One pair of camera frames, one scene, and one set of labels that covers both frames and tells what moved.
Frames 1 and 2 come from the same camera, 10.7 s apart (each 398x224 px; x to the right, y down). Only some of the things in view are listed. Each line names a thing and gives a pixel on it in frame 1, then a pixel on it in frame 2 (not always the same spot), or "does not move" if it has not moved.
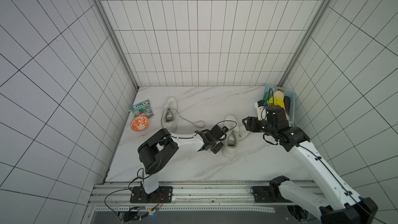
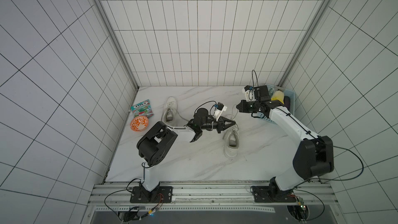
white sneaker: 169,114 does not move
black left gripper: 218,147 → 221,125
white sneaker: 230,146 does not move
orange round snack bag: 139,123 does not move
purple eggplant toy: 287,102 does not move
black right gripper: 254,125 → 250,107
